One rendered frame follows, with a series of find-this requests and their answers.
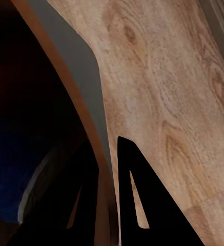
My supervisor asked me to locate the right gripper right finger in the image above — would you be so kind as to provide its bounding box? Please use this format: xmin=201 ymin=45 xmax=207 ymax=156
xmin=117 ymin=136 xmax=205 ymax=246

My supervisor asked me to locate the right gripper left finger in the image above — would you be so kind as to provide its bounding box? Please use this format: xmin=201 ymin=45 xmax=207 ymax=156
xmin=6 ymin=139 xmax=99 ymax=246

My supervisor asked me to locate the can of soda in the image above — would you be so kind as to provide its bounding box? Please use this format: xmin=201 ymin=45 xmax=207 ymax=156
xmin=0 ymin=43 xmax=58 ymax=116
xmin=0 ymin=115 xmax=65 ymax=224

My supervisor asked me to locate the trash can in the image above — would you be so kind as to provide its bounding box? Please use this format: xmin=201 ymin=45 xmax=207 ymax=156
xmin=0 ymin=0 xmax=119 ymax=246

